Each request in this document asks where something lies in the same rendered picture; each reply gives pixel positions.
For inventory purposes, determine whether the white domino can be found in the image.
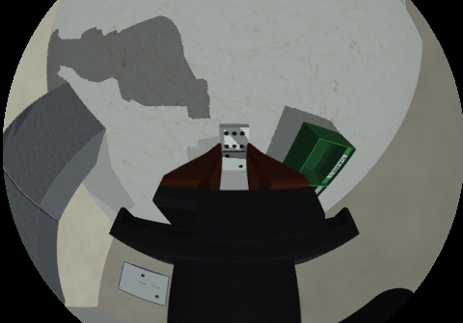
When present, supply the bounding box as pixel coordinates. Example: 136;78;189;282
219;124;250;171

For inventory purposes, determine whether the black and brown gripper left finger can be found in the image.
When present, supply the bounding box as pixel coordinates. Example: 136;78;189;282
158;143;223;190

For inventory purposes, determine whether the green rack of bins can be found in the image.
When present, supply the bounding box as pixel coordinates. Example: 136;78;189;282
283;122;356;196

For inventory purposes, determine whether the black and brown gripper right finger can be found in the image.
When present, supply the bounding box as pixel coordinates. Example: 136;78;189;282
246;143;311;190

